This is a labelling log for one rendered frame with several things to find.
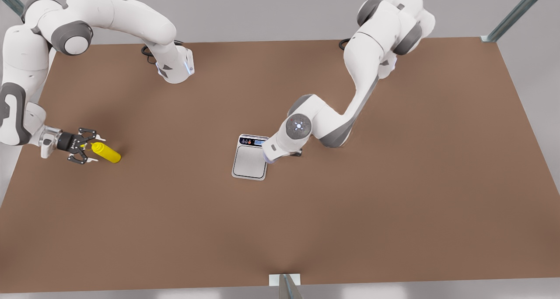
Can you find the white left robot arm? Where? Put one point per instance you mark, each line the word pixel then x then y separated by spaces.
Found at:
pixel 372 58

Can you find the yellow sauce bottle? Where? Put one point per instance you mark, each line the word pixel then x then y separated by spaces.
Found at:
pixel 107 153

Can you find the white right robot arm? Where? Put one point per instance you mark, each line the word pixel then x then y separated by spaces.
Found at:
pixel 26 58

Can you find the silver digital kitchen scale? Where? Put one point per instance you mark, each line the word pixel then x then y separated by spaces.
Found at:
pixel 250 160

